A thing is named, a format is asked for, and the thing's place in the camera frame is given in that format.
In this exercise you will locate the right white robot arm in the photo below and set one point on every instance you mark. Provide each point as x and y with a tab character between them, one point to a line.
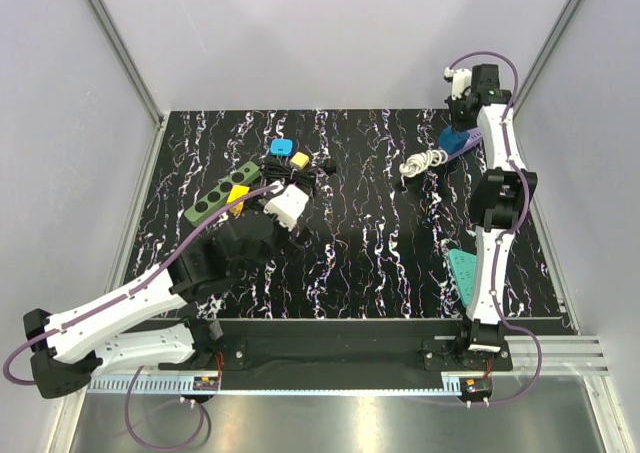
498	207

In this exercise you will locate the purple power strip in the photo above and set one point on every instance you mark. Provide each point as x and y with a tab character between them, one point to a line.
475	139

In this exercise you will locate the small yellow plug adapter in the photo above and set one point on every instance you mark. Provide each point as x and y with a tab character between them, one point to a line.
299	161

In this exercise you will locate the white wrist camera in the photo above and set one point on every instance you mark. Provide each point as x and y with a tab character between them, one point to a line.
288	206
460	81

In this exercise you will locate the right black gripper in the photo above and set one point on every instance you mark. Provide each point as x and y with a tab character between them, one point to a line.
456	124

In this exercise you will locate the light blue plug adapter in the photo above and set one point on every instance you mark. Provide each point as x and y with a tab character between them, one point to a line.
281	147

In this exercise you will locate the yellow cube adapter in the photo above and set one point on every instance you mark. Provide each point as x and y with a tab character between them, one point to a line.
237	192

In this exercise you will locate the teal triangular power strip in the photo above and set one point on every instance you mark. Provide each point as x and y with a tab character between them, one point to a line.
463	268

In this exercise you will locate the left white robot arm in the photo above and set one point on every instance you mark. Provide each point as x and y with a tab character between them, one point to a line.
72	348

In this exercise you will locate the green power strip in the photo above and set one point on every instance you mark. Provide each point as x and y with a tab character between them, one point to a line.
212	201

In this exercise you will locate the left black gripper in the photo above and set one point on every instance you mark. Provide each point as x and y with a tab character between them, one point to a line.
299	241

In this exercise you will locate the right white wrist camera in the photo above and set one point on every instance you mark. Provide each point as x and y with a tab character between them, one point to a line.
460	81

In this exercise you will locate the blue cube socket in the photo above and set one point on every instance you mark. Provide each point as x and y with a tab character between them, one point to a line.
451	140

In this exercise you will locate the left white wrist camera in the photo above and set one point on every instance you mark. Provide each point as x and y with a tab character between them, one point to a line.
288	206

